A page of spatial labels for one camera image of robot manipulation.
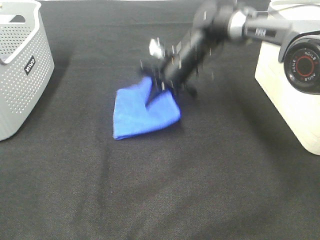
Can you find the black table cloth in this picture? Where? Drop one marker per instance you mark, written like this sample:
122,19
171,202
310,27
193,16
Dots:
230,169

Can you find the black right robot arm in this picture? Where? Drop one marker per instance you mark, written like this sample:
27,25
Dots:
217,21

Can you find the grey perforated plastic basket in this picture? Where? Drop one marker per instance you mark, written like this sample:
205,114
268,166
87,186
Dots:
26,62

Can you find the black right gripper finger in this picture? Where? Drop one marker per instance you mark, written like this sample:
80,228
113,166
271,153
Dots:
155,91
191,90

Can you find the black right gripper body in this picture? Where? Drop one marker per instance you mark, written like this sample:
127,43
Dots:
174,67

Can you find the blue towel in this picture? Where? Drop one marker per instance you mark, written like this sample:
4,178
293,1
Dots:
133,116

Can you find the white plastic storage bin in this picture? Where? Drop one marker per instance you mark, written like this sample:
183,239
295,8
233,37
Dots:
301,111

